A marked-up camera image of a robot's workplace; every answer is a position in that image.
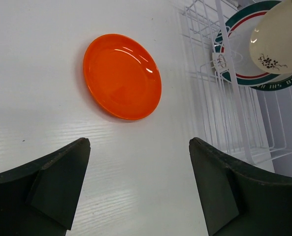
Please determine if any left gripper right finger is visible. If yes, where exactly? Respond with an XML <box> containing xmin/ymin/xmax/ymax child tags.
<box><xmin>189</xmin><ymin>138</ymin><xmax>292</xmax><ymax>236</ymax></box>

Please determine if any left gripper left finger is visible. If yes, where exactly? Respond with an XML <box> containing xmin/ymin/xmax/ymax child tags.
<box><xmin>0</xmin><ymin>138</ymin><xmax>91</xmax><ymax>236</ymax></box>

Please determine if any white plate dark green rim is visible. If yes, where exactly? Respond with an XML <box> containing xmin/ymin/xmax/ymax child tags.
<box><xmin>252</xmin><ymin>74</ymin><xmax>292</xmax><ymax>91</ymax></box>

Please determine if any white plate teal red rim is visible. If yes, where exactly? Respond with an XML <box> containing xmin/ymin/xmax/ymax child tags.
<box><xmin>212</xmin><ymin>0</ymin><xmax>280</xmax><ymax>87</ymax></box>

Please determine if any orange plate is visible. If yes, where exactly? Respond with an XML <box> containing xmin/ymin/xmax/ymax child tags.
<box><xmin>83</xmin><ymin>33</ymin><xmax>162</xmax><ymax>120</ymax></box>

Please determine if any cream plate black brush mark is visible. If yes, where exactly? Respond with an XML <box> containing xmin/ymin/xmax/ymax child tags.
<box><xmin>249</xmin><ymin>0</ymin><xmax>292</xmax><ymax>74</ymax></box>

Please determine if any white wire dish rack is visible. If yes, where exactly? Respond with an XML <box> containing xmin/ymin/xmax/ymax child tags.
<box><xmin>181</xmin><ymin>0</ymin><xmax>292</xmax><ymax>164</ymax></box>

